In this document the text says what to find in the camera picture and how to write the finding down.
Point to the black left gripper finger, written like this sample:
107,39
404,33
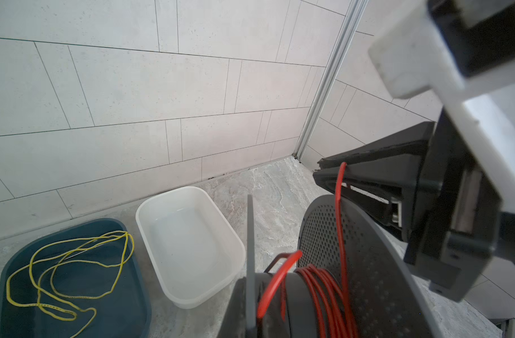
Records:
240,318

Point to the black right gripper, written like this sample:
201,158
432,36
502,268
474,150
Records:
459,225

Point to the grey perforated cable spool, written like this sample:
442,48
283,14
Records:
345,279

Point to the white plastic tray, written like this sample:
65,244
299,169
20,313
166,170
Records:
194,250

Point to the dark teal plastic tray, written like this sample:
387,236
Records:
83,281

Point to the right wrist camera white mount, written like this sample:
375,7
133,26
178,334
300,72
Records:
412,57

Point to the aluminium corner wall profile right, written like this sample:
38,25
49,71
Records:
349,27

